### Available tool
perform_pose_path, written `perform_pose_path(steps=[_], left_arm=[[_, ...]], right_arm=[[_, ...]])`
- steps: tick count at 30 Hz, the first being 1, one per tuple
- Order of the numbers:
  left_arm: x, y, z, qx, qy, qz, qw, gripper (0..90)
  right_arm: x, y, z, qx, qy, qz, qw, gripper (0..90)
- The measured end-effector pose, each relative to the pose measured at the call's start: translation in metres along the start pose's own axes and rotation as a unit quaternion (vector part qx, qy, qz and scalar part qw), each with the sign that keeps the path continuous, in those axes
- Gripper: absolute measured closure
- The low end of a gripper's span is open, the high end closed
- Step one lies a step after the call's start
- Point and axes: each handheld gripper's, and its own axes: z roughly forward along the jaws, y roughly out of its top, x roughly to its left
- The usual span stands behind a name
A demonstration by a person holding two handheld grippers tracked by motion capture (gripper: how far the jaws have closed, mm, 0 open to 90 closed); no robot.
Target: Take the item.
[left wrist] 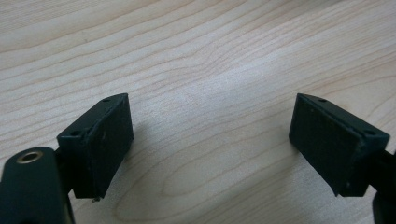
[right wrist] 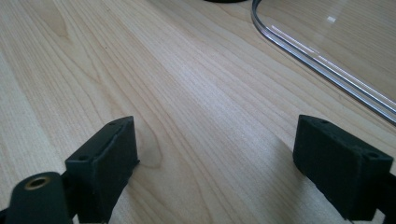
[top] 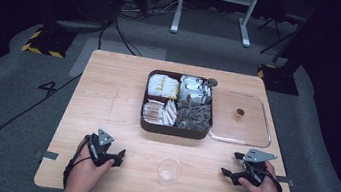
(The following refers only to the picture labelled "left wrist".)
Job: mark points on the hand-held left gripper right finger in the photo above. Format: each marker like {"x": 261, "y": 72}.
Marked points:
{"x": 333, "y": 146}

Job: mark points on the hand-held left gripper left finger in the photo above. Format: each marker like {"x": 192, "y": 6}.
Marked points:
{"x": 99, "y": 146}

